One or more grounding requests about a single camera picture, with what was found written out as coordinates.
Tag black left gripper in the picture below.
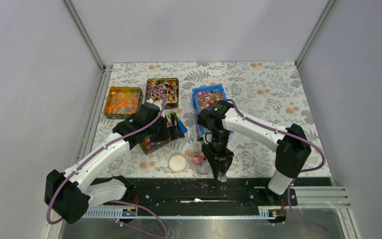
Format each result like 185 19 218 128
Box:
146 113 184 143

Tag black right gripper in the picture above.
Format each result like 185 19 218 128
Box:
202 128 235 181

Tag clear round glass jar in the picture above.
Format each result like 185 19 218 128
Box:
189 151 212 175

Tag translucent plastic scoop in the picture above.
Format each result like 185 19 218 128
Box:
217 173 227 183

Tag round cream jar lid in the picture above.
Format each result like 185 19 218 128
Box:
168 154 187 173

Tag blue plastic candy bin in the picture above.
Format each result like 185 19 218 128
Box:
192 84 228 119

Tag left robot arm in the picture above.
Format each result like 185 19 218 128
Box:
44 102 182 225

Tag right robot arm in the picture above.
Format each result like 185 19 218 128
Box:
197 100 312 205

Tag tin of star candies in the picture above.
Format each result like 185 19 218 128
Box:
140 138 169 155

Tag gold tin orange candies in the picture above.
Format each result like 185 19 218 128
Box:
103 87 143 120

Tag stacked toy brick block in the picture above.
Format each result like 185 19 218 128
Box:
170 113 188 134

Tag gold tin with lollipops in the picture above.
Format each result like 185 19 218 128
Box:
145 78 180 109

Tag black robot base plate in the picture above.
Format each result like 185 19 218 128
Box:
89 176 333 218

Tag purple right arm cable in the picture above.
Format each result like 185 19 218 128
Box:
225 99 327 173

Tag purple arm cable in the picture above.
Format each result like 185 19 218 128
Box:
225 99 327 173
47 90 168 238

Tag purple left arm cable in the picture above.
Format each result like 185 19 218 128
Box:
47 90 168 238

